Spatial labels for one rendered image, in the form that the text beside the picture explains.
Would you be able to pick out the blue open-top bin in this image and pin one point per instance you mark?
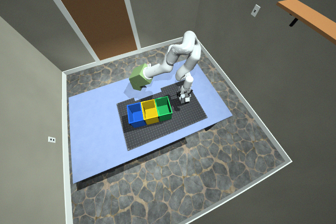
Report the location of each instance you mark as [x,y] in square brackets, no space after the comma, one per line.
[135,115]

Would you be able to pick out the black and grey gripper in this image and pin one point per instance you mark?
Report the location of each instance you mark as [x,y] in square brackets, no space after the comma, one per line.
[182,90]

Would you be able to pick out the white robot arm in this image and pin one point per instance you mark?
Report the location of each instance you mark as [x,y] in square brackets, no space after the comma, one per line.
[190,46]

